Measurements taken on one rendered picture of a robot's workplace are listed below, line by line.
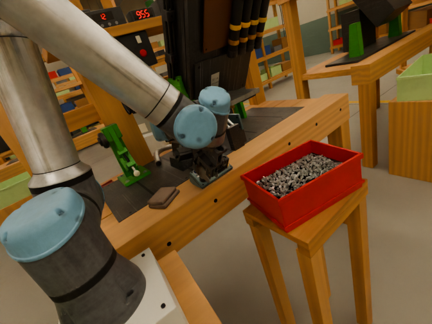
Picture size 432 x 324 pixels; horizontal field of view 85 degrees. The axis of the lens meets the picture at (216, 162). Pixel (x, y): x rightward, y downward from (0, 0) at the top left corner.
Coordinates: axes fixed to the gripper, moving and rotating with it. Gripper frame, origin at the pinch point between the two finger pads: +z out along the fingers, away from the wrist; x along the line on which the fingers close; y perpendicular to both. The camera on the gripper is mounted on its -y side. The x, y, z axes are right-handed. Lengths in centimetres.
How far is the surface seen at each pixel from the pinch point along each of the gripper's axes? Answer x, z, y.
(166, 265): -26.6, 0.2, 17.2
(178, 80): 15.4, -11.7, -36.6
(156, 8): 33, -21, -80
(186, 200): -9.5, 4.0, 3.1
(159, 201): -16.9, 4.4, -2.6
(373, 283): 57, 62, 78
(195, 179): -2.2, 3.1, -1.5
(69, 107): 22, 389, -603
